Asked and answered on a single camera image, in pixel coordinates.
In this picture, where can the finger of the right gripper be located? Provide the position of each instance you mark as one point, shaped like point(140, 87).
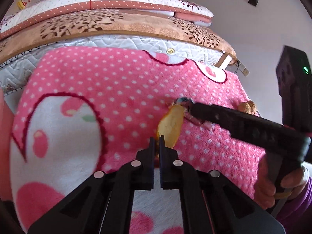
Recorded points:
point(240, 125)

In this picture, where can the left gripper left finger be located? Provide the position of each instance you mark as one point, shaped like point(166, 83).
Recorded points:
point(101, 204)

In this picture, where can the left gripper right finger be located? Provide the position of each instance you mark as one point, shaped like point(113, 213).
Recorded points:
point(210, 202)

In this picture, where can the foil snack wrapper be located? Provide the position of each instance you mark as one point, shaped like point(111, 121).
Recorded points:
point(187, 104)

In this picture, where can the purple sleeve forearm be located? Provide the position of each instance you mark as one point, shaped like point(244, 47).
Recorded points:
point(296, 216)

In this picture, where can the pink plastic trash bin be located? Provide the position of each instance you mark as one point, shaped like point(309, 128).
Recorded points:
point(7, 118)

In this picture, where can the right hand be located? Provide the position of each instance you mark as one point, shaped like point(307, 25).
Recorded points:
point(264, 189)

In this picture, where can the walnut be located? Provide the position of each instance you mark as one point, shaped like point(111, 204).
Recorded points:
point(247, 107)

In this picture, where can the white power strip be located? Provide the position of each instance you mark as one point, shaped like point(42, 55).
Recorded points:
point(243, 69)

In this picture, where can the pink polka dot blanket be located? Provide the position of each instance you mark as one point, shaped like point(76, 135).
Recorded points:
point(89, 109)

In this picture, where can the brown leaf pattern bedspread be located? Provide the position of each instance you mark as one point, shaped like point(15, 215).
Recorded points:
point(105, 22)

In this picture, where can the folded pink dotted quilt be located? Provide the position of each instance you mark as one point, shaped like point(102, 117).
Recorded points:
point(48, 9)

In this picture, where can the yellow toy on bed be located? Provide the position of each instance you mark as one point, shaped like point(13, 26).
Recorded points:
point(23, 4)

